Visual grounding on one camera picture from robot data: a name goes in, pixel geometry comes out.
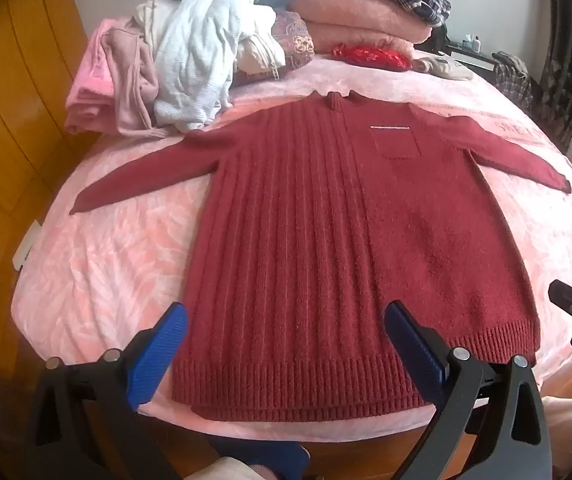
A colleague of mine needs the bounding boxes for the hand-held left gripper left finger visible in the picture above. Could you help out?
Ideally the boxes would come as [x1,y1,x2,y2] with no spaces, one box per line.
[25,302,189,480]

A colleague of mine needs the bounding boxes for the dark blue footwear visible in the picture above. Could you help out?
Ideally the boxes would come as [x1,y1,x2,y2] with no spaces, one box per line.
[206,435,312,480]

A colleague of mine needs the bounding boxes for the dark red knit sweater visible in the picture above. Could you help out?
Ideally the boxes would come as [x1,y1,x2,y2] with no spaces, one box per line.
[68,89,572,423]

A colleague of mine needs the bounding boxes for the red embroidered pouch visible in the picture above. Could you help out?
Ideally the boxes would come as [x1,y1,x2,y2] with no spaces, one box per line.
[331,42,412,72]

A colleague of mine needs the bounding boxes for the white tag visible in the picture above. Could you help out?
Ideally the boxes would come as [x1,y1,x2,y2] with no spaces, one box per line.
[12,220,42,268]

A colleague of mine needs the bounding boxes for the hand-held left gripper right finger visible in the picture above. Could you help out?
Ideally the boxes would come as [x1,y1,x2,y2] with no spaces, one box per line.
[383,300,554,480]

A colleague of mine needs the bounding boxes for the dark nightstand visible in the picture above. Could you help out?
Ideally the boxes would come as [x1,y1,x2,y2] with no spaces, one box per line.
[436,35,497,73]

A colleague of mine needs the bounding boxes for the pink garment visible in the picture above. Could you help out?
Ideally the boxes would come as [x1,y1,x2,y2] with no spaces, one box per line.
[63,17,132,135]

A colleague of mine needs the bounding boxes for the beige cloth item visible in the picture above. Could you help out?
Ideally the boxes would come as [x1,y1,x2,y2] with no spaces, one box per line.
[413,56,474,82]

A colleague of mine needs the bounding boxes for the mauve garment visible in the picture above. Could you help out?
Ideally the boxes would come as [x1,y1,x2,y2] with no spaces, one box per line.
[101,16,172,140]

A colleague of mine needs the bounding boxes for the folded pink fleece blanket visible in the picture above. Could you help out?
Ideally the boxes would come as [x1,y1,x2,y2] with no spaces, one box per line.
[278,0,434,56]

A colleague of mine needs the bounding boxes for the purple patterned pillow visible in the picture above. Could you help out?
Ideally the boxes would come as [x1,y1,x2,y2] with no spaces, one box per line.
[233,7,317,73]

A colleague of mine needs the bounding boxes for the pink floral blanket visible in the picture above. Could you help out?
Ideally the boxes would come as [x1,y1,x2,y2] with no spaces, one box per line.
[11,52,572,443]

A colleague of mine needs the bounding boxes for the grey plaid cloth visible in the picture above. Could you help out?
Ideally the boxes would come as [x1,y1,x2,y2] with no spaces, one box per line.
[491,51,534,111]

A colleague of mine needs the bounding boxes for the white ribbed garment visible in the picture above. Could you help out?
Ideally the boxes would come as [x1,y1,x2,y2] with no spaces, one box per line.
[152,0,277,131]

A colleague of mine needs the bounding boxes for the cream garment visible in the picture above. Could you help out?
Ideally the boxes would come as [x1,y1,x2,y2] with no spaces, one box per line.
[133,0,287,73]

